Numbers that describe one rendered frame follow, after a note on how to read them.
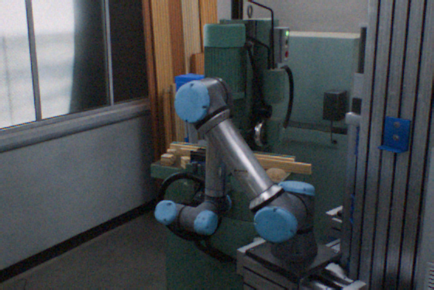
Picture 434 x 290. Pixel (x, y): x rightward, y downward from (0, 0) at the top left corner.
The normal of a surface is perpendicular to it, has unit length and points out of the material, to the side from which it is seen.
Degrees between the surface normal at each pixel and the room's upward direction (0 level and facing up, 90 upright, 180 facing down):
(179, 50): 87
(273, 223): 96
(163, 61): 87
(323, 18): 90
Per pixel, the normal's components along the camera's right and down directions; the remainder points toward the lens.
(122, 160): 0.83, 0.14
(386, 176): -0.75, 0.18
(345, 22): -0.55, 0.22
